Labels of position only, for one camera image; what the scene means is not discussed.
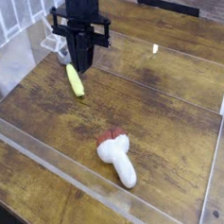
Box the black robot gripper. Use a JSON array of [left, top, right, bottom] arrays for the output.
[[50, 0, 111, 73]]

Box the green spoon with metal bowl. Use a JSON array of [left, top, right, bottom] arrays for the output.
[[58, 47, 85, 97]]

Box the white plush mushroom toy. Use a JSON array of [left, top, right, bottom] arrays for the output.
[[96, 127, 137, 188]]

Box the clear acrylic corner bracket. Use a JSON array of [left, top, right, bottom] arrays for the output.
[[40, 17, 66, 53]]

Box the clear acrylic enclosure wall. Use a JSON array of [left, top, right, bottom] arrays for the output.
[[0, 21, 224, 224]]

